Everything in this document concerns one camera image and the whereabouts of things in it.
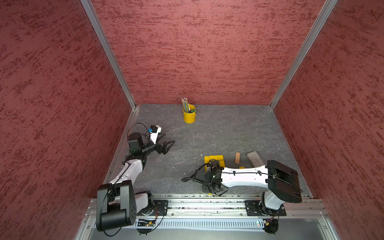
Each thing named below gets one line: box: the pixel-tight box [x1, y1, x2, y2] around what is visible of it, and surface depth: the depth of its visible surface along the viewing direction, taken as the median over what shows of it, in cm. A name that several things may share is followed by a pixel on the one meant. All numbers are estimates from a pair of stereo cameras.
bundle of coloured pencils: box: [181, 97, 191, 113], surface depth 105 cm
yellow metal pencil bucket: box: [182, 104, 197, 124], surface depth 106 cm
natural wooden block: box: [235, 152, 241, 164], surface depth 94 cm
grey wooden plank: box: [246, 151, 265, 168], surface depth 92 cm
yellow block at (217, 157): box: [209, 155, 224, 161], surface depth 94 cm
